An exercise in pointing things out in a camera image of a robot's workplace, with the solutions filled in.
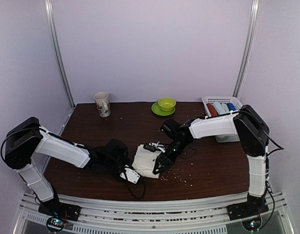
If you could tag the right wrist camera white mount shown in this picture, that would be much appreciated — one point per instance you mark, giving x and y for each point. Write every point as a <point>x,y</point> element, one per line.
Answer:
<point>155,146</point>

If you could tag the green cup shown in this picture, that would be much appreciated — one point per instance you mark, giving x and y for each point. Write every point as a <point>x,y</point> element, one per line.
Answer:
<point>166,103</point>

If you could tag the rolled dark blue towel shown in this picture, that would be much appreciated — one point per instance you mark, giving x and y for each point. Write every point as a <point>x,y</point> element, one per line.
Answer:
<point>231,107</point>

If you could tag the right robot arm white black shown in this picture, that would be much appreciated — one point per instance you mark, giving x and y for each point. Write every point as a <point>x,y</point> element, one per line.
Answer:
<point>243,125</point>

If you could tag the aluminium frame post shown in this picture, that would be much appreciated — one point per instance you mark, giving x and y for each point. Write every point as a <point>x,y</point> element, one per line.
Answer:
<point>249,44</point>
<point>58,56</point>

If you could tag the green saucer plate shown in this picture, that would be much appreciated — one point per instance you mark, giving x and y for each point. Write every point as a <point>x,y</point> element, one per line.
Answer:
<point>158,111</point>

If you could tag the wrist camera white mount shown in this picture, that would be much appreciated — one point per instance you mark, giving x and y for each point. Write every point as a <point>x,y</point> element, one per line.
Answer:
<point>155,146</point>
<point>130,175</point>

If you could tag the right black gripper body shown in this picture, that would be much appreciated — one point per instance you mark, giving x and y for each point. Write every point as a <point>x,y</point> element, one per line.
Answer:
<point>173,156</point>

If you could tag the right aluminium frame post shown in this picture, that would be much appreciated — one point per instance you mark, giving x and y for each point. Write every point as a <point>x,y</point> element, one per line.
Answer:
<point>249,44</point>

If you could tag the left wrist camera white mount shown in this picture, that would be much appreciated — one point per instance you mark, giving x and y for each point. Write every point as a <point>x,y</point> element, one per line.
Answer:
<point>130,175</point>

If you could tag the aluminium front rail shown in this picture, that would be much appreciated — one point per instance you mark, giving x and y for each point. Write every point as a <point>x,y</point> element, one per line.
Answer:
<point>195,216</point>

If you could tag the rolled light blue towel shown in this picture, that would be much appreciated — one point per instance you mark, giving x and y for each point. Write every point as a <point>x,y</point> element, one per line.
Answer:
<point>221,108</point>

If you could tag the patterned ceramic mug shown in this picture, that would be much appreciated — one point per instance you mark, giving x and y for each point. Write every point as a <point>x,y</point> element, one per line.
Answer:
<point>102,102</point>

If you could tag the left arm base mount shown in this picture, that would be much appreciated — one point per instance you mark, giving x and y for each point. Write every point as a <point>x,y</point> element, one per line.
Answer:
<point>65,212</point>

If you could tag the white cream towel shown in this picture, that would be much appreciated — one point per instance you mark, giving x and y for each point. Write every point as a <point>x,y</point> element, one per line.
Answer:
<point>144,162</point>

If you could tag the left aluminium frame post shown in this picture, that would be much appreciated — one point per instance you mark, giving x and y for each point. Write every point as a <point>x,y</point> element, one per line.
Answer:
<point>58,56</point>

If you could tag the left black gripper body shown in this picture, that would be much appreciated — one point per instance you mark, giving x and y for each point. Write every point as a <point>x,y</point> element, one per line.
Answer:
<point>113,166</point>

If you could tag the white plastic basket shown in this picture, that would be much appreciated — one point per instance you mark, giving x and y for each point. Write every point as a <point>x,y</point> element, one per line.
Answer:
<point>221,126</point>

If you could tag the rolled red towel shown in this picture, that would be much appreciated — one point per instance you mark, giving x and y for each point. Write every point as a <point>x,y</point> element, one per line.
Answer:
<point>212,110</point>

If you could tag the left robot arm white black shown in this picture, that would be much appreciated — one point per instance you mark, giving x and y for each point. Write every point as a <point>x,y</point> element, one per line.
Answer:
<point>29,139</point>

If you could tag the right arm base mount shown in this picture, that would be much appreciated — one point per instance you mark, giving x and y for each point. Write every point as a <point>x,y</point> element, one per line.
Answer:
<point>245,210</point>

